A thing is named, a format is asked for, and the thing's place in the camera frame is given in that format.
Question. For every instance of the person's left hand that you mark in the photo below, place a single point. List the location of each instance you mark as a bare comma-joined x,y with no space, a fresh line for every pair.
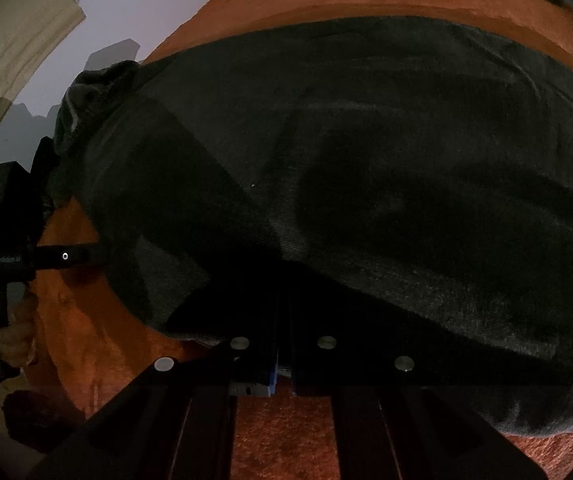
14,340

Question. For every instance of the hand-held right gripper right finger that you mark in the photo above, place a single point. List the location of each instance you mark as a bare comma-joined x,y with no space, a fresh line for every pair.
311,360

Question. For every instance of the beige curtain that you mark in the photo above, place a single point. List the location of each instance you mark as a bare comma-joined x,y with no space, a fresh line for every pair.
16,50

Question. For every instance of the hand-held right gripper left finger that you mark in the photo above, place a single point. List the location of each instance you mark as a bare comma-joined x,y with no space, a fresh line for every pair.
268,384

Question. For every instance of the dark maroon cloth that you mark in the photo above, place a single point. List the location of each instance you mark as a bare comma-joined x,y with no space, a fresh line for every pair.
36,417

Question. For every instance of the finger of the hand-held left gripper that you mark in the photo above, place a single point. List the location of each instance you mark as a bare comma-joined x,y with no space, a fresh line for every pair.
44,160
66,256

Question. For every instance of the dark grey pants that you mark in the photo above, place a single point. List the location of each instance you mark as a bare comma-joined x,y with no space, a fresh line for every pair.
366,160

